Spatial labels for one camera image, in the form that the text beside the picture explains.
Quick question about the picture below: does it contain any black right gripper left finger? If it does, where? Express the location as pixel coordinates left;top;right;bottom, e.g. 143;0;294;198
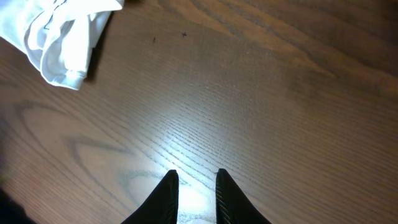
121;170;179;224

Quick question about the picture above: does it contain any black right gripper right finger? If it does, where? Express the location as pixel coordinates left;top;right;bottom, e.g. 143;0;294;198
215;169;271;224

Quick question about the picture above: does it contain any white printed t-shirt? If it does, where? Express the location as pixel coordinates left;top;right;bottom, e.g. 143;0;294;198
1;0;124;90

